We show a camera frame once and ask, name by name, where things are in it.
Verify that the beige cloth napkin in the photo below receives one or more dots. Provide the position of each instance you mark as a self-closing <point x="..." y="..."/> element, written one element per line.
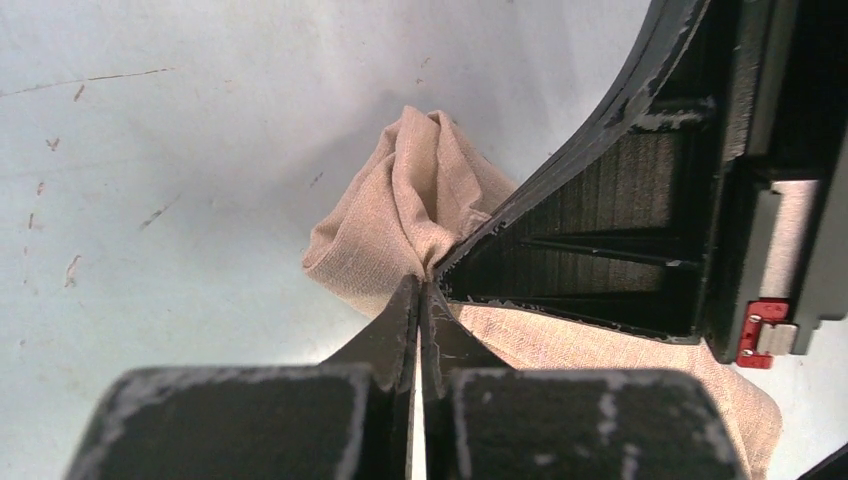
<point x="422" y="191"/>

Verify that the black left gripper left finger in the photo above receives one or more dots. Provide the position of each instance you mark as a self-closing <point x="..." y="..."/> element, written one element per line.
<point x="388" y="345"/>

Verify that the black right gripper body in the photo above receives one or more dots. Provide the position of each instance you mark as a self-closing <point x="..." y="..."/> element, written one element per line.
<point x="780" y="264"/>

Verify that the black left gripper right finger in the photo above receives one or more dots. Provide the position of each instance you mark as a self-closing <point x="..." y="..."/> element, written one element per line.
<point x="462" y="394"/>

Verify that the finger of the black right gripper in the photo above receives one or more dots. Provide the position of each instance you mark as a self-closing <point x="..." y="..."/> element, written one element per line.
<point x="612" y="231"/>

